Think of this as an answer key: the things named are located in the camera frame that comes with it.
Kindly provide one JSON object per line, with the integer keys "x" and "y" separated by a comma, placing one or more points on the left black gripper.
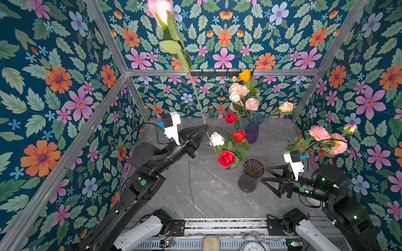
{"x": 190, "y": 144}

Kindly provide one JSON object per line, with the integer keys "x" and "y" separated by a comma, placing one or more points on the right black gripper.
{"x": 289, "y": 185}

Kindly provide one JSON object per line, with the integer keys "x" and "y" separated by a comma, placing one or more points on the dark purple glass vase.
{"x": 253, "y": 170}

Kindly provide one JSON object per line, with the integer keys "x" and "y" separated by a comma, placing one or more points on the red rose stem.
{"x": 233, "y": 119}
{"x": 232, "y": 155}
{"x": 239, "y": 136}

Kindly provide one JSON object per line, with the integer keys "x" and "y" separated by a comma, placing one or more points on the blue purple glass vase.
{"x": 252, "y": 129}

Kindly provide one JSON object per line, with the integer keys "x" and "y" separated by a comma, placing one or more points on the deep pink peony stem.
{"x": 319, "y": 139}

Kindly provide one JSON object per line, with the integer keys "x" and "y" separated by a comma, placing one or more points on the pink peony flower stem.
{"x": 246, "y": 108}

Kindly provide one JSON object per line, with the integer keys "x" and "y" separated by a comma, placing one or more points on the peach peony flower stem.
{"x": 235, "y": 87}

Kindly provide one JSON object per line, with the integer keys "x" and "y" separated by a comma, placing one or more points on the cream yellow rose stem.
{"x": 284, "y": 109}

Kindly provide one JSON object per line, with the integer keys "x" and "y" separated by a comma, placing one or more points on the orange yellow rose stem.
{"x": 245, "y": 76}

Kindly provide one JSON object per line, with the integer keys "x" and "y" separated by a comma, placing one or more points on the pink rose stem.
{"x": 172, "y": 42}

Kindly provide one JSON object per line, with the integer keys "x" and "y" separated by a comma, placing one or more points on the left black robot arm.
{"x": 149, "y": 163}

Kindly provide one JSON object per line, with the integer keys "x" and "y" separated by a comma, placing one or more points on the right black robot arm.
{"x": 329, "y": 188}

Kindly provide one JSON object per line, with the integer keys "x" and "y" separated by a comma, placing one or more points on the white alarm clock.
{"x": 252, "y": 244}

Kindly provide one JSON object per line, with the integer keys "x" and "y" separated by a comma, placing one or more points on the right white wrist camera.
{"x": 296, "y": 162}

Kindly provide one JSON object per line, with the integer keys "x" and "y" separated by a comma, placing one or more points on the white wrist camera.
{"x": 169, "y": 124}
{"x": 296, "y": 162}

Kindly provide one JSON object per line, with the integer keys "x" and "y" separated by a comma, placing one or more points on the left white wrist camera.
{"x": 169, "y": 124}

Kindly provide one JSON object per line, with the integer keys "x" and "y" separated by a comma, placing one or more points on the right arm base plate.
{"x": 284, "y": 226}

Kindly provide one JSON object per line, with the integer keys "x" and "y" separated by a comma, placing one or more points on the black hook rail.
{"x": 216, "y": 72}

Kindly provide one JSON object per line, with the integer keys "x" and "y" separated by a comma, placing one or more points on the aluminium mounting rail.
{"x": 231, "y": 227}

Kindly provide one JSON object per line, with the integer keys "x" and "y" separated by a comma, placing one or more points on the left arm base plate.
{"x": 172, "y": 228}

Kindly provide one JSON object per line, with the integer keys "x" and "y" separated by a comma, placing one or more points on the beige wooden handle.
{"x": 211, "y": 243}

